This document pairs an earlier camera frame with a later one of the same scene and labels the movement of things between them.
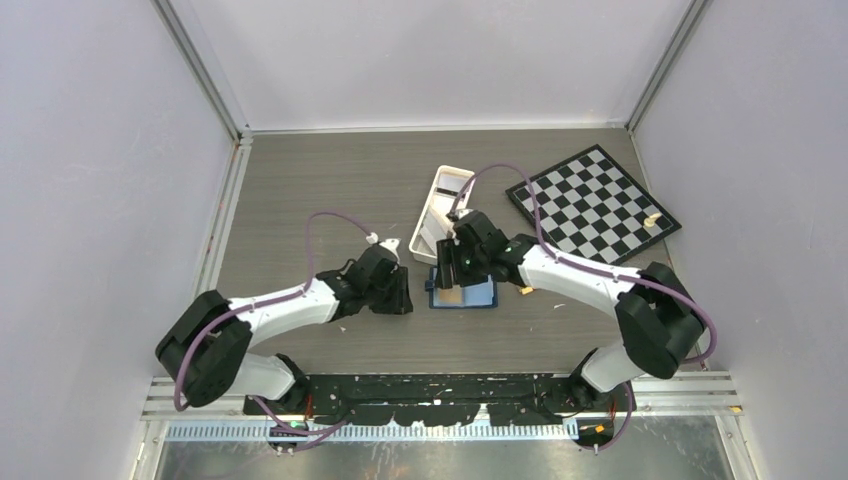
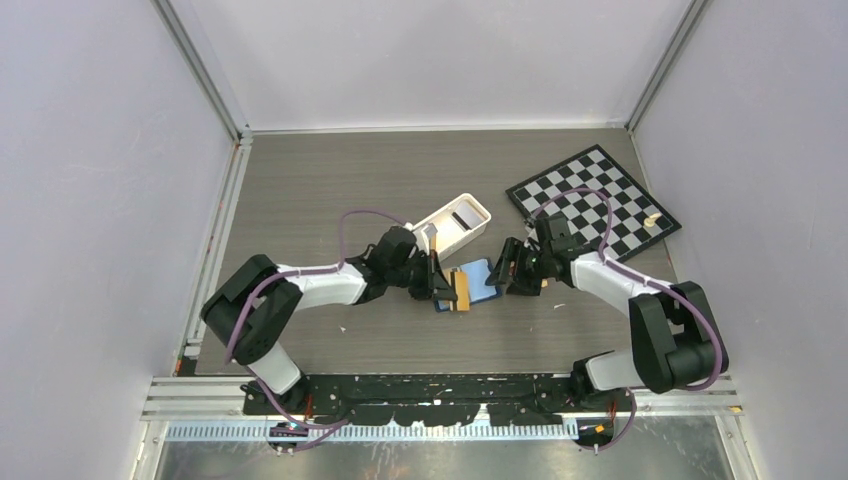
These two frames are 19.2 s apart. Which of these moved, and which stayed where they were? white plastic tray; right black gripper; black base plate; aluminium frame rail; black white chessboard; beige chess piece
Moved: right black gripper; white plastic tray
Stayed: black base plate; black white chessboard; aluminium frame rail; beige chess piece
